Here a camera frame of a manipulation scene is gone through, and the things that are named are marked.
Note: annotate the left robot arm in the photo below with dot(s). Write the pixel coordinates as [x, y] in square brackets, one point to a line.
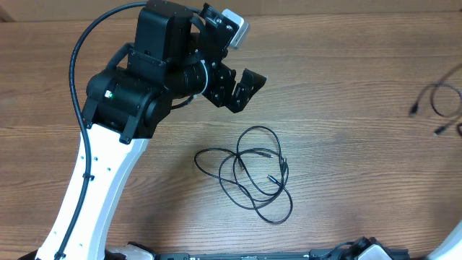
[177, 55]

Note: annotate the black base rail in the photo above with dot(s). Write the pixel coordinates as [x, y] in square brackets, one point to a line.
[362, 248]

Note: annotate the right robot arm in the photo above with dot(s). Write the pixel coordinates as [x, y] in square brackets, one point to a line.
[450, 248]

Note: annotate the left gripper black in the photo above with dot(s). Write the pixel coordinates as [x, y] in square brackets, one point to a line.
[219, 85]

